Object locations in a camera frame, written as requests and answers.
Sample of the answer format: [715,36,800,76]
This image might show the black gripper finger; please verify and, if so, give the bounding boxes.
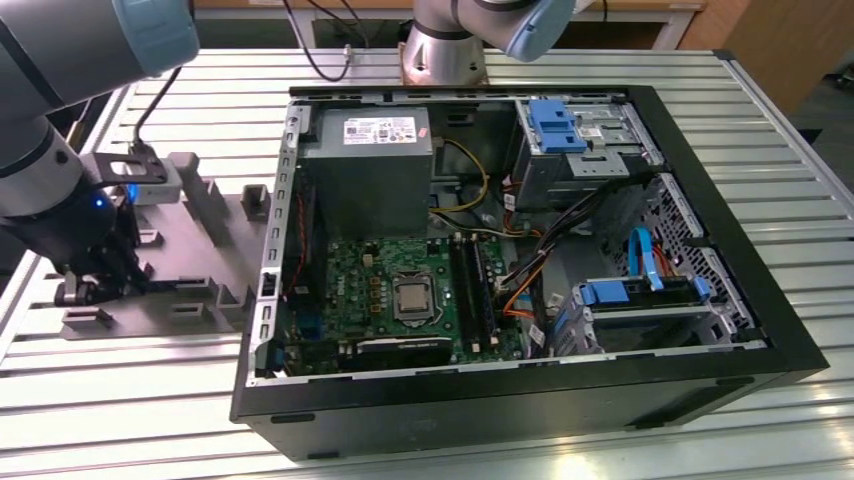
[116,230,156,295]
[53,272,132,307]

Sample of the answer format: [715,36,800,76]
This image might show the black RAM slot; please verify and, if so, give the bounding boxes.
[447,233,483,352]

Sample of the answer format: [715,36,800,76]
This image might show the grey parts rack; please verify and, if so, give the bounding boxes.
[59,152,272,342]

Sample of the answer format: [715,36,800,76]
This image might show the black case fan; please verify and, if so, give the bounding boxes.
[292,164,328,301]

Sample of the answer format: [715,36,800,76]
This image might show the green motherboard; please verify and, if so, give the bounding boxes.
[323,234,528,366]

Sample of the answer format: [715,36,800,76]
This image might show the grey power supply unit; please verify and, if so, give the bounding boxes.
[296,104,439,241]

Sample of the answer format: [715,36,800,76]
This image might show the silver CPU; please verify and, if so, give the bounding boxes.
[397,284,432,311]

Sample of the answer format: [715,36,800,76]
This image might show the black graphics card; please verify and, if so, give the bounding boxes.
[336,334,455,374]

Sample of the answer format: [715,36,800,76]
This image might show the black PC case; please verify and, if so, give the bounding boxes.
[229,84,833,461]

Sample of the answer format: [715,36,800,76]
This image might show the blue plastic drive latch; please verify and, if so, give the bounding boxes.
[526,101,588,154]

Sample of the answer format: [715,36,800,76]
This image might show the hard disk in blue carrier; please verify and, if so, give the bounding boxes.
[576,276,712,311]

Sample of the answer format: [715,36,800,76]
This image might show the metal optical drive cage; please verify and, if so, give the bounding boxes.
[512,98,666,211]

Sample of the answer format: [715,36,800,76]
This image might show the metal disk bay cage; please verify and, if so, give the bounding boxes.
[550,279,735,356]

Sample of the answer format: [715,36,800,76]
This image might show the white desk wooden top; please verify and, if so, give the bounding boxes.
[192,0,708,51]

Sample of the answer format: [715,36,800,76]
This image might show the wooden cabinet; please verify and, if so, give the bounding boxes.
[676,0,854,119]

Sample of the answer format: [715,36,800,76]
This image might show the red black twisted wire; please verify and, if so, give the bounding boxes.
[283,192,313,301]

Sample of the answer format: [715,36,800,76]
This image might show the CPU socket metal frame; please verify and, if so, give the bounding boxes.
[388,269,443,326]

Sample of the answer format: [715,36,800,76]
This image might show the black cable silver plug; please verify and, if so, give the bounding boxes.
[283,0,372,84]

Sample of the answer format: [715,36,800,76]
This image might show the yellow wire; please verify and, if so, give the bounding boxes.
[430,139,494,221]

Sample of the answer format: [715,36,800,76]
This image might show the orange wire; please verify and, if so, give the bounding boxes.
[499,284,535,319]

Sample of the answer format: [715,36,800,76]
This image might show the black cable bundle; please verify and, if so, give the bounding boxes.
[499,172,659,291]

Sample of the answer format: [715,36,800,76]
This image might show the blue data cable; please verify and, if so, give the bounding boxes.
[626,227,666,291]

